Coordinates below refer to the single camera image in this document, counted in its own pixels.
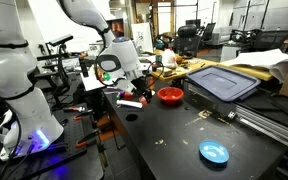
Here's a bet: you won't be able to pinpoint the black camera on stand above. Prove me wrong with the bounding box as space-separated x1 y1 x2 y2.
46 33 75 98

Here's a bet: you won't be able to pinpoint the wooden table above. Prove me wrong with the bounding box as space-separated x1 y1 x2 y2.
147 49 275 83

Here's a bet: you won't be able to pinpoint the orange handled clamp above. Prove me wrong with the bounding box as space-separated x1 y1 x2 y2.
72 111 95 122
75 129 100 149

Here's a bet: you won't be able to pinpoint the white sketch board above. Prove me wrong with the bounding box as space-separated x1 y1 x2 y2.
131 22 154 53

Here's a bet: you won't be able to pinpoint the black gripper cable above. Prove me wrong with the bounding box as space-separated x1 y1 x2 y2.
94 54 166 90

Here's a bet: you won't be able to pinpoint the red bowl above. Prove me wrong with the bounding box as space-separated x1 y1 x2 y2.
156 86 185 105

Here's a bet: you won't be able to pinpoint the small red cup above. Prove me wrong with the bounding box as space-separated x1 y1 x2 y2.
138 95 150 107

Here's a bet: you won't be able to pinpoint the orange handled wrench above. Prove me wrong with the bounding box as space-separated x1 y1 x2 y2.
62 105 87 114

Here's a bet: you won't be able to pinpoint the black bottle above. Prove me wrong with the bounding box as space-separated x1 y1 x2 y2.
78 57 90 79

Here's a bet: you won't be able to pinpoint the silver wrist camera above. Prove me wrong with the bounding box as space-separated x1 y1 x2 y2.
138 62 154 76

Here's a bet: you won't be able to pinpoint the black office chair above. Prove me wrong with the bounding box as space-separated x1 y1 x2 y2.
173 24 202 58
201 22 217 43

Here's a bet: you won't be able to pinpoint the white papers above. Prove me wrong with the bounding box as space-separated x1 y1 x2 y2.
228 48 288 83

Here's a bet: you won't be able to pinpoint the blue plate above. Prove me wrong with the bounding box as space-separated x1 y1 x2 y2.
198 139 230 165

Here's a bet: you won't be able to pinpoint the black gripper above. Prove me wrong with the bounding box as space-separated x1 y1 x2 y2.
130 76 154 105

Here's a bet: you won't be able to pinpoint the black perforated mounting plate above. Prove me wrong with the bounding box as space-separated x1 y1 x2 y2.
0 103 89 180

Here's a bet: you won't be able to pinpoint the orange poster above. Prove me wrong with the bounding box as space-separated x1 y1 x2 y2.
111 18 125 38

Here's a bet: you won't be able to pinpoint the blue storage lid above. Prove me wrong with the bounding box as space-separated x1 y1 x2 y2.
185 65 262 103

